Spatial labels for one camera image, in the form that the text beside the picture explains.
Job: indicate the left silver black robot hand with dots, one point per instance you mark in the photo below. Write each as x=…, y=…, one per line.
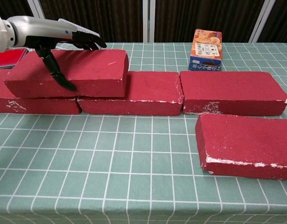
x=45, y=28

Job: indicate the red brick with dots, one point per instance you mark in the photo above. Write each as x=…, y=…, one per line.
x=152, y=88
x=41, y=106
x=94, y=70
x=229, y=88
x=246, y=140

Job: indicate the red ink pad tin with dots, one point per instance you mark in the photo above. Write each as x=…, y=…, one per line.
x=8, y=57

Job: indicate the green grid tablecloth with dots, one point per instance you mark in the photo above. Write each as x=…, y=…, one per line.
x=134, y=163

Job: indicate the orange cookie box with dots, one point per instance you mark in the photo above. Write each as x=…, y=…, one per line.
x=206, y=46

